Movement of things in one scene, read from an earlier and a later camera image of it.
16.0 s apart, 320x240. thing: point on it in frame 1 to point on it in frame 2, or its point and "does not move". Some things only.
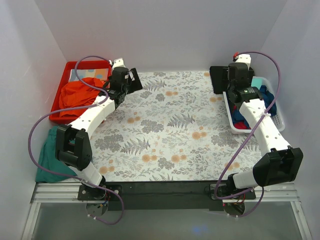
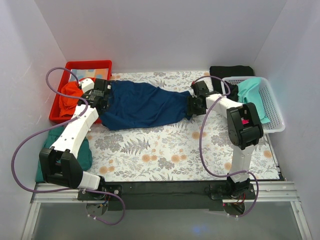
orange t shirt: [77, 93] does not move
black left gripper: [132, 78] to [105, 100]
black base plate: [164, 195] does not move
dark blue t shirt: [267, 98] to [134, 105]
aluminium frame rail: [54, 193] does not move
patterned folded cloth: [100, 74] does not move
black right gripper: [219, 79] to [191, 105]
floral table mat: [175, 126] does not move
